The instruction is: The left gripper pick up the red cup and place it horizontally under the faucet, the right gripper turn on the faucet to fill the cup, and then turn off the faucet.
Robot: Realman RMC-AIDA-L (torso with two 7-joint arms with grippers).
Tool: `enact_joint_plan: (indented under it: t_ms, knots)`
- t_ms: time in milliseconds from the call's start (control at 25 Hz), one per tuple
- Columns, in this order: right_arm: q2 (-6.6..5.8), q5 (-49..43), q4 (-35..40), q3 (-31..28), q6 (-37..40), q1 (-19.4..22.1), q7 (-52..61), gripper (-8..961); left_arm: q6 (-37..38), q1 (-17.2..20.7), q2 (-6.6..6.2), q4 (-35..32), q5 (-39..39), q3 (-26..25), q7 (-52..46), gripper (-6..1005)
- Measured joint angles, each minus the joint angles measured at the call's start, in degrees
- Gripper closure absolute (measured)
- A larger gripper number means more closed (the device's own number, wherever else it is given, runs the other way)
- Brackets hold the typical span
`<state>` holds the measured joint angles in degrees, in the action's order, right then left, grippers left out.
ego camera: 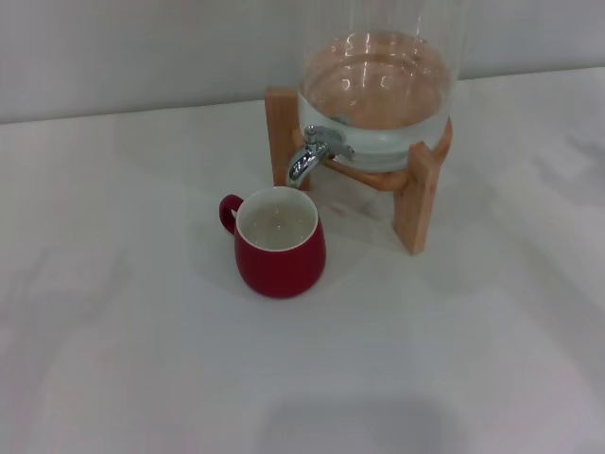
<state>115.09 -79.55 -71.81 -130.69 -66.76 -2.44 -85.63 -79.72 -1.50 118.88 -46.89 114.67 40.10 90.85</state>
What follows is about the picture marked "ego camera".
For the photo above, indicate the red cup with white inside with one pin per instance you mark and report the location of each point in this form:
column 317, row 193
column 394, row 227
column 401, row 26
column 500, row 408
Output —
column 283, row 265

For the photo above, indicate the chrome faucet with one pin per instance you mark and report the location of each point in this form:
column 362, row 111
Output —
column 307, row 158

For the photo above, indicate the wooden dispenser stand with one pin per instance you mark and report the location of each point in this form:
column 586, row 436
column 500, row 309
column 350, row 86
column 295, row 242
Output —
column 418, row 208

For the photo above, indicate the glass water dispenser jar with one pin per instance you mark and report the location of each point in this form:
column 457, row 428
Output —
column 378, row 123

